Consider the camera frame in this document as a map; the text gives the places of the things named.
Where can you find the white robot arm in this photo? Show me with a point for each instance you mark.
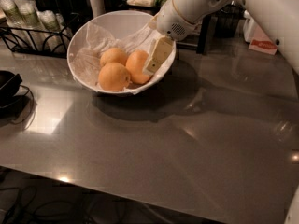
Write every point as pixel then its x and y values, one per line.
pixel 279 19

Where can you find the middle paper cup stack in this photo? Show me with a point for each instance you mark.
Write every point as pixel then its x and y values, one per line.
pixel 32 23

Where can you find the black wire basket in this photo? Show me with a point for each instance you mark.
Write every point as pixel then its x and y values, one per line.
pixel 227 21

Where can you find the black tray on stand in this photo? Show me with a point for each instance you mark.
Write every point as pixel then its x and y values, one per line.
pixel 16 100

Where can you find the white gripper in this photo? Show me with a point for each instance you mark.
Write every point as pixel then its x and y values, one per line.
pixel 169 22

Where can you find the left paper cup stack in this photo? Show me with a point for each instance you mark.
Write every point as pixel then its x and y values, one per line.
pixel 12 13

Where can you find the paper cup stack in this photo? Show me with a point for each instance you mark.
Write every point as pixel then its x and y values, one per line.
pixel 32 23
pixel 12 13
pixel 50 23

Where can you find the right paper cup stack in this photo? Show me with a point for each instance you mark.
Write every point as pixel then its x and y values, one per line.
pixel 50 23

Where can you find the red and white card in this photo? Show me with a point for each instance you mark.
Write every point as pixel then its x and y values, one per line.
pixel 261 42

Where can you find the white cylinder cup dispenser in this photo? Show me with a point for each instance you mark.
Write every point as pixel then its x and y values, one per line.
pixel 96 0

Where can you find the white bowl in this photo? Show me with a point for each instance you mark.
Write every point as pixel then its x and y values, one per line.
pixel 121 25

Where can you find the white appliance with plates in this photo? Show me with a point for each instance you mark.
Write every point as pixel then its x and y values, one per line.
pixel 249 27

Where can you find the clear plastic bowl liner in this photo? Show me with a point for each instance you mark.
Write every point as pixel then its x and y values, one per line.
pixel 93 44

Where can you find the black condiment shelf rack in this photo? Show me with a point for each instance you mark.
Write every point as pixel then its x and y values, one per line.
pixel 198 40

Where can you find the black wire cup rack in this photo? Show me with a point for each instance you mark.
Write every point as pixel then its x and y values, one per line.
pixel 18 40

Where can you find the orange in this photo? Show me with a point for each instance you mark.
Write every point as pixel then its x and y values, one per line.
pixel 113 55
pixel 135 64
pixel 114 77

